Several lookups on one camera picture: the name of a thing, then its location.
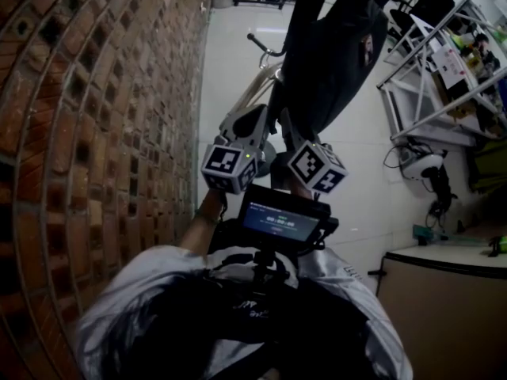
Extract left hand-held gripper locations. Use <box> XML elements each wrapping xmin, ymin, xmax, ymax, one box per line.
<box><xmin>200</xmin><ymin>104</ymin><xmax>272</xmax><ymax>196</ymax></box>

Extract beige cabinet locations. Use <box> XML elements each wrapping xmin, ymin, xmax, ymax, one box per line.
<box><xmin>375</xmin><ymin>245</ymin><xmax>507</xmax><ymax>380</ymax></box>

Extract white helmet with cables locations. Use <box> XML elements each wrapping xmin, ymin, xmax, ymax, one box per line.
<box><xmin>398</xmin><ymin>151</ymin><xmax>448</xmax><ymax>194</ymax></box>

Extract person's left forearm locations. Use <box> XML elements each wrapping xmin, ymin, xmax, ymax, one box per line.
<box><xmin>177</xmin><ymin>189</ymin><xmax>230</xmax><ymax>261</ymax></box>

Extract person's right forearm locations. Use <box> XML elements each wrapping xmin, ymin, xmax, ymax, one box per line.
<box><xmin>284</xmin><ymin>170</ymin><xmax>318</xmax><ymax>202</ymax></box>

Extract teal small box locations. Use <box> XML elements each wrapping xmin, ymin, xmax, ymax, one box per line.
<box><xmin>411</xmin><ymin>223</ymin><xmax>433</xmax><ymax>245</ymax></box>

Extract dark bag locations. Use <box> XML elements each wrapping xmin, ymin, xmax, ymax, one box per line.
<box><xmin>267</xmin><ymin>0</ymin><xmax>389</xmax><ymax>136</ymax></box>

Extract black office chair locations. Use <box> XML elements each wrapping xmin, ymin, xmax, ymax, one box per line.
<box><xmin>389</xmin><ymin>0</ymin><xmax>456</xmax><ymax>36</ymax></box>

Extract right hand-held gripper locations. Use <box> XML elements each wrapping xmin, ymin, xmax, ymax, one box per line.
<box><xmin>279</xmin><ymin>108</ymin><xmax>349</xmax><ymax>195</ymax></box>

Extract black chest-mounted screen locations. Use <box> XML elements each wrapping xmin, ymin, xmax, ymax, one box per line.
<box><xmin>236</xmin><ymin>184</ymin><xmax>340</xmax><ymax>249</ymax></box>

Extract person's light grey shirt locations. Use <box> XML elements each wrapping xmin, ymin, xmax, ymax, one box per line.
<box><xmin>74</xmin><ymin>245</ymin><xmax>413</xmax><ymax>380</ymax></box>

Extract white sheet with pink print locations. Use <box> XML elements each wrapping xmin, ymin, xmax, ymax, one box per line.
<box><xmin>431</xmin><ymin>47</ymin><xmax>469</xmax><ymax>89</ymax></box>

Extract white metal frame table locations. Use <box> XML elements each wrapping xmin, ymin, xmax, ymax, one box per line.
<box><xmin>375</xmin><ymin>0</ymin><xmax>507</xmax><ymax>142</ymax></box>

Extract yellow green fabric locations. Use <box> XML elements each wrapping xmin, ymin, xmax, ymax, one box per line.
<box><xmin>469</xmin><ymin>139</ymin><xmax>507</xmax><ymax>192</ymax></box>

